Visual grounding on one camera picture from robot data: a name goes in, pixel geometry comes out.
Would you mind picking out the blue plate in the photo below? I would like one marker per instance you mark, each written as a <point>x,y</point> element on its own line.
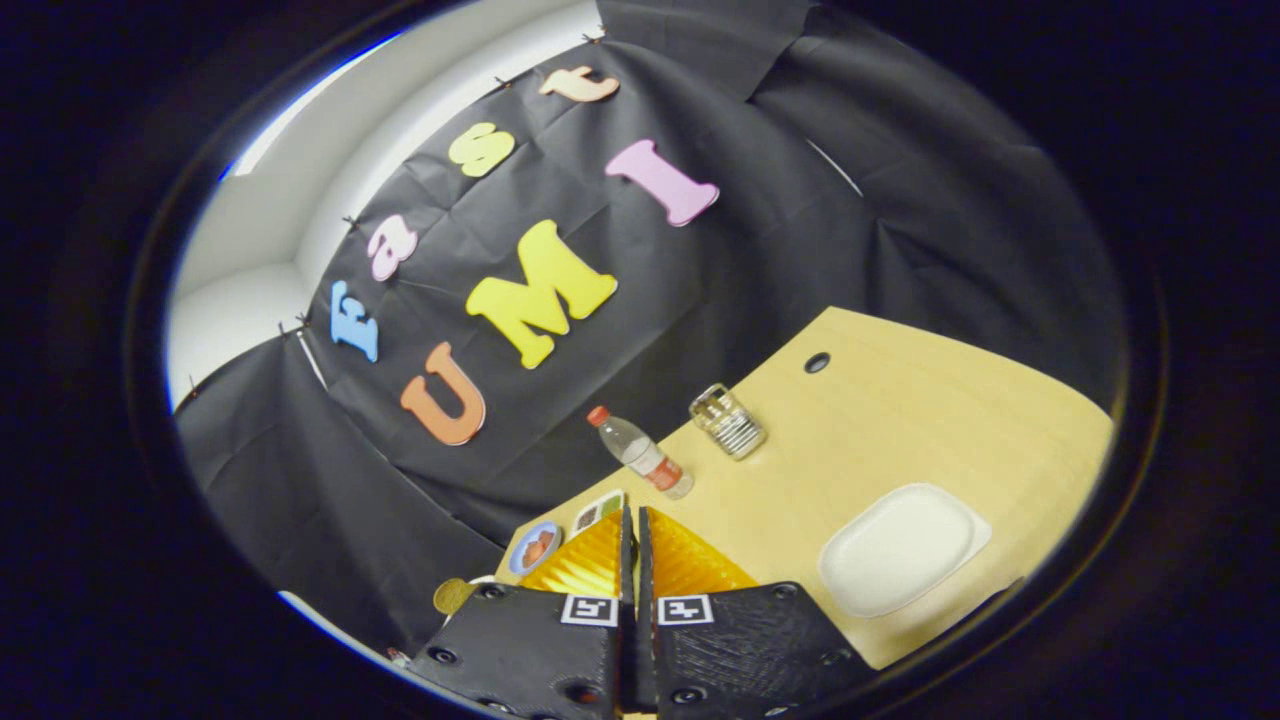
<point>522,560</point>

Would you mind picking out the clear plastic bottle red cap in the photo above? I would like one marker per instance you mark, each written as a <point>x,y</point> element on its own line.
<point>640,455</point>

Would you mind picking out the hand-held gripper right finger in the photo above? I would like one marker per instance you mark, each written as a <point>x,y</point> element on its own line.
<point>745,655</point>

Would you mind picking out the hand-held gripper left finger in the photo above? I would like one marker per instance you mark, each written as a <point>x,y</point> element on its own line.
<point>520,655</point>

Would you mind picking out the brown bread slice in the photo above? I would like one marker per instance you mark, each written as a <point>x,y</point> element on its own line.
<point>453,596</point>

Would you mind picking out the red meat slices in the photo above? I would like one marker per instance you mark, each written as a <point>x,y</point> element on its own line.
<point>538,547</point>

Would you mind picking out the white rectangular plate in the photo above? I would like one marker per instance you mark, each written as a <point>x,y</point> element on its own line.
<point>900,548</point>

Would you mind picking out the white divided seasoning tray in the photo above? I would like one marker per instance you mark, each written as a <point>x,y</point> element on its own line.
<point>598,512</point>

